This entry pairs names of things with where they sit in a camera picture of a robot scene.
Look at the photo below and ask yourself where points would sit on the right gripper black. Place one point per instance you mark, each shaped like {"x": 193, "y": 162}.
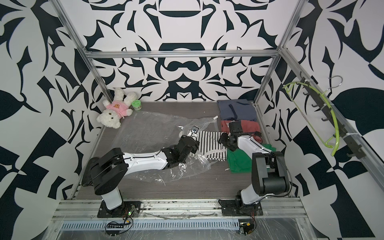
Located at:
{"x": 222, "y": 139}

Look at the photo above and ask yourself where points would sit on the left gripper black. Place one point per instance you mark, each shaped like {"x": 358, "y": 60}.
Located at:
{"x": 195, "y": 145}

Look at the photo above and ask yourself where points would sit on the striped white black garment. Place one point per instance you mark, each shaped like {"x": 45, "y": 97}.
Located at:
{"x": 210, "y": 146}

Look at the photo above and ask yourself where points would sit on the green garment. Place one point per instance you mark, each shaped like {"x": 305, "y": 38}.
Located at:
{"x": 240, "y": 161}

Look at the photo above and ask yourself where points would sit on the red tank top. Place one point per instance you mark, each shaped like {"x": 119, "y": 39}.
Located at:
{"x": 249, "y": 127}

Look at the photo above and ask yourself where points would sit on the blue tank top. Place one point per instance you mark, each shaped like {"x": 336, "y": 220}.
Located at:
{"x": 233, "y": 110}

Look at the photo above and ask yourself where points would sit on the clear plastic vacuum bag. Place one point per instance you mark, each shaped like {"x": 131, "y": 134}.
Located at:
{"x": 146, "y": 132}

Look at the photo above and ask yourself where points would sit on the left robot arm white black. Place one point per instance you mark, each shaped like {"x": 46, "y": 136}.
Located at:
{"x": 105, "y": 173}

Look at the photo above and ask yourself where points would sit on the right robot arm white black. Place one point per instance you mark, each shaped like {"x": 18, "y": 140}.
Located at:
{"x": 270, "y": 175}

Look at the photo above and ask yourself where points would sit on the white teddy bear pink shirt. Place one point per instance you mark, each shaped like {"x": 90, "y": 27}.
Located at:
{"x": 118, "y": 109}

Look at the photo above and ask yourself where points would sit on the black oblong case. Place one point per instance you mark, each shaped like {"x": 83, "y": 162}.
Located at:
{"x": 87, "y": 179}

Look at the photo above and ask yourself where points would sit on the green clothes hanger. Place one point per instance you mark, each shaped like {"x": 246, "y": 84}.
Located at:
{"x": 321, "y": 111}

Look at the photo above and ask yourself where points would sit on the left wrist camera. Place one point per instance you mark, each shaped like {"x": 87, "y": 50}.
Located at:
{"x": 193, "y": 132}

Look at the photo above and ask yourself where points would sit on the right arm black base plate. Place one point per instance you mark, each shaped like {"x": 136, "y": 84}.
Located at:
{"x": 234, "y": 208}

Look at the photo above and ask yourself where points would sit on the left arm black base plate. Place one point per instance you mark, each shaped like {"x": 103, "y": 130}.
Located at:
{"x": 128, "y": 208}

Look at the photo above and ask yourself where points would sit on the white slotted cable duct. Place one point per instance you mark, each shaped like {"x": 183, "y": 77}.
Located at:
{"x": 199, "y": 224}

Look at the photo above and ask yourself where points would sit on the aluminium cage frame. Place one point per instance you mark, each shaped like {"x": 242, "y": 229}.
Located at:
{"x": 372, "y": 161}

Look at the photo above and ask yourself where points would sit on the black wall hook rack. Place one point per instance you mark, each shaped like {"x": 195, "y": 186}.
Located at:
{"x": 355, "y": 147}

